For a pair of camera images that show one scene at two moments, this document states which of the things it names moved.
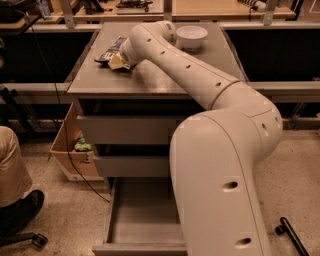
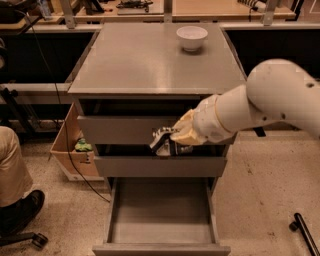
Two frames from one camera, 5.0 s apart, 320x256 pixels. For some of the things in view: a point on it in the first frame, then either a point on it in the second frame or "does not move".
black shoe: (14, 217) does not move
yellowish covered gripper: (125, 55) -> (207, 120)
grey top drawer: (128, 129) does not move
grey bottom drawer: (143, 219) does not move
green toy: (82, 146) does not move
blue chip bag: (112, 50) -> (168, 146)
